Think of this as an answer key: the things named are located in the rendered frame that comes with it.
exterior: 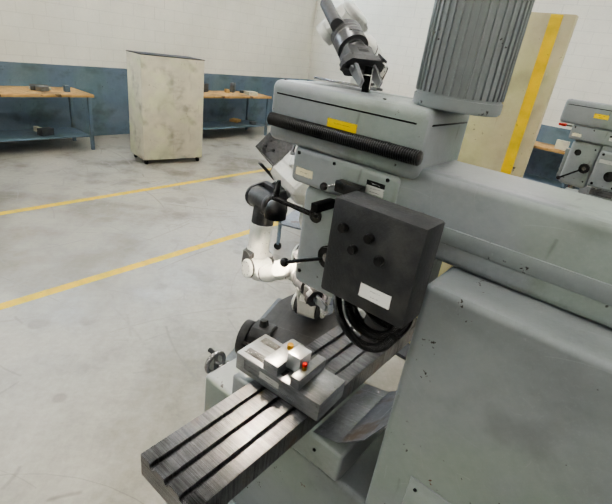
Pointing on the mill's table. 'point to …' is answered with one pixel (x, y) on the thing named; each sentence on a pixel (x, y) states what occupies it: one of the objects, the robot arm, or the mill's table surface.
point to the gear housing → (386, 189)
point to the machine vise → (321, 395)
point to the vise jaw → (276, 363)
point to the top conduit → (347, 139)
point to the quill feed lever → (307, 258)
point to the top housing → (369, 123)
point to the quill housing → (313, 240)
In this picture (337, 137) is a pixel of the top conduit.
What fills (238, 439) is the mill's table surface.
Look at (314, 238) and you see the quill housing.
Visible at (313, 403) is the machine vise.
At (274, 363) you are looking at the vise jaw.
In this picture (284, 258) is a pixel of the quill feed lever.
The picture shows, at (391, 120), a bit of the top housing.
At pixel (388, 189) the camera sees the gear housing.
